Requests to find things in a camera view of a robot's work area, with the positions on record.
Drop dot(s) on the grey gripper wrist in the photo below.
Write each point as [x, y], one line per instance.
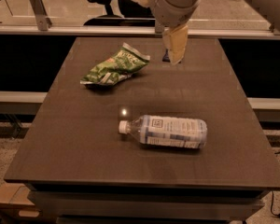
[165, 7]

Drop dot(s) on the green jalapeno chip bag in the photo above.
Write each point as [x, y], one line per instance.
[122, 65]

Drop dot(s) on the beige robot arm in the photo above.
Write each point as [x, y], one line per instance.
[268, 9]

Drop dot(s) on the black office chair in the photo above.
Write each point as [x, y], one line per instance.
[131, 14]

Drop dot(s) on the small dark blue packet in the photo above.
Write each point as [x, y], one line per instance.
[165, 57]

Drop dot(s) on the clear plastic water bottle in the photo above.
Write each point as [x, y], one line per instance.
[166, 131]

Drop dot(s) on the cardboard box under table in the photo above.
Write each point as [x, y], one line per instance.
[15, 208]

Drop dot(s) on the left metal rail bracket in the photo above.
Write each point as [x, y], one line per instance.
[42, 19]

